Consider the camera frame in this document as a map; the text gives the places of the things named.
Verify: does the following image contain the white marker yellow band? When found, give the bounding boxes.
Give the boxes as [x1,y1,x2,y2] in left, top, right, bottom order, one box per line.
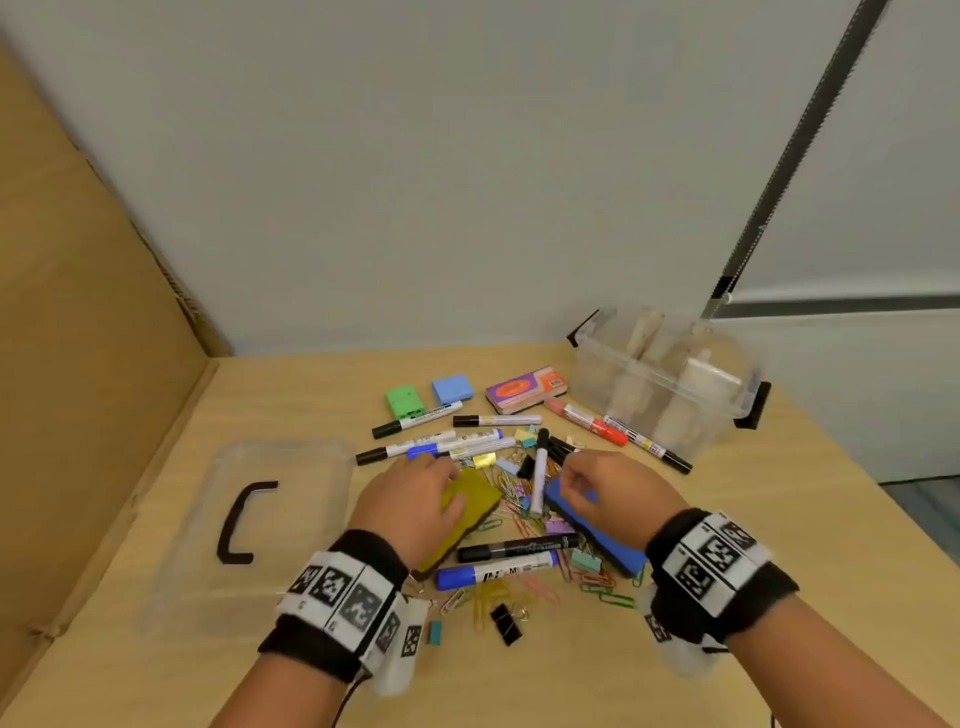
[603,414,694,475]

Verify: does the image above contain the red marker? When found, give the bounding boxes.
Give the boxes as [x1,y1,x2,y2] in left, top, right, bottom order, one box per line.
[544,396,630,448]

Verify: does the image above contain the person's left hand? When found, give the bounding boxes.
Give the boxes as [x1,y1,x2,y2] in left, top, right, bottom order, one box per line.
[347,452,468,570]

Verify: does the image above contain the person's right forearm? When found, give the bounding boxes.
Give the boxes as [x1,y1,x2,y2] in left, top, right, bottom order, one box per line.
[723,596,952,728]

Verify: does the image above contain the black camera cable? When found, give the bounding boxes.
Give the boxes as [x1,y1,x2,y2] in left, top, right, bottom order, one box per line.
[329,671,373,728]

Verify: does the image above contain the large black marker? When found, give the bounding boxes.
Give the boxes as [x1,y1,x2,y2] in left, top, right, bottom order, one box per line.
[457,533,580,565]

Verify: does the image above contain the clear lid with black handle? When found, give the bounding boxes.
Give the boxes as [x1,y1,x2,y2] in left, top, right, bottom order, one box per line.
[138,438,358,639]

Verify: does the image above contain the wooden table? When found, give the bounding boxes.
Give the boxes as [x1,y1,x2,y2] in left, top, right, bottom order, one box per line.
[0,341,960,728]

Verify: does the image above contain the blue board eraser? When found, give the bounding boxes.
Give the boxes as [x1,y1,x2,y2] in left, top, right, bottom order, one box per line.
[541,476,648,579]

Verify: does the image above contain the large white blue-capped marker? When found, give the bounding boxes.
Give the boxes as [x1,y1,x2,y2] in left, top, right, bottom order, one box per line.
[435,551,562,592]

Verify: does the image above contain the lilac marker black cap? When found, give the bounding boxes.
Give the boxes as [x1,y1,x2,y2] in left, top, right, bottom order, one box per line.
[529,428,551,517]

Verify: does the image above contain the black perforated wall strip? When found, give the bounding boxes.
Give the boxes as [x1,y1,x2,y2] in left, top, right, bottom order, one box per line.
[701,0,894,320]

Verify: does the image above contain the black right wristband with tags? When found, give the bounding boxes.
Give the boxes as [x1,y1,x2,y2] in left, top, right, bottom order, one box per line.
[644,508,800,646]

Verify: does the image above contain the yellow board eraser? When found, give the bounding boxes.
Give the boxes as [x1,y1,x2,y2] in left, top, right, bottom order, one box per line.
[416,466,505,575]

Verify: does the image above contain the person's right hand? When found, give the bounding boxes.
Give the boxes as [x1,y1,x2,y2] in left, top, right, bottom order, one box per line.
[558,449,690,550]

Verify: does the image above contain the clear plastic storage box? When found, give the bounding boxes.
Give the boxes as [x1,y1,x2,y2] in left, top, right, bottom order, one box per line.
[567,303,772,470]

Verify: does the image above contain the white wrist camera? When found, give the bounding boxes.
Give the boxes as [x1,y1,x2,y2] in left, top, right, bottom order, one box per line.
[643,607,729,676]
[359,592,433,699]

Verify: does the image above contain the brown cardboard panel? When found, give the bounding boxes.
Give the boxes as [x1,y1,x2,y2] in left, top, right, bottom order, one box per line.
[0,37,234,706]

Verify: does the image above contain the green pencil sharpener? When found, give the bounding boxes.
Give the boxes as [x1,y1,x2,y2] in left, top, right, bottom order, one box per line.
[384,384,427,421]

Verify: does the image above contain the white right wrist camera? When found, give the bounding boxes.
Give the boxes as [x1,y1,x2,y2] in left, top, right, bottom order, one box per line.
[643,607,729,676]

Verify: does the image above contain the pale lilac thin marker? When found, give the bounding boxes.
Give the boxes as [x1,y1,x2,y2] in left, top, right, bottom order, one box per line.
[448,437,519,460]

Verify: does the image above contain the orange purple patterned eraser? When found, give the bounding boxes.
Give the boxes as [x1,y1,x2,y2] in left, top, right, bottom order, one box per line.
[485,365,570,416]

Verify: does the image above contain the grey horizontal wall rail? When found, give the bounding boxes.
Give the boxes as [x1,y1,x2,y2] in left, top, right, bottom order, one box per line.
[719,294,960,320]

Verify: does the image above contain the person's left forearm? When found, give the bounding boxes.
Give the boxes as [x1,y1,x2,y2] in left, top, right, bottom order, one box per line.
[208,650,361,728]

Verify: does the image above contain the black wristband with tags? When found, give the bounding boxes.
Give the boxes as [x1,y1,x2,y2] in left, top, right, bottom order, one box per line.
[644,508,800,646]
[258,528,412,684]

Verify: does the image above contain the black left wristband with tags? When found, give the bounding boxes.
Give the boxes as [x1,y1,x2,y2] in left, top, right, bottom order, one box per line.
[258,528,412,684]

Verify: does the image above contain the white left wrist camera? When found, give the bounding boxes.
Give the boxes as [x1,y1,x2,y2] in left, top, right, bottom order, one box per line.
[359,592,433,699]

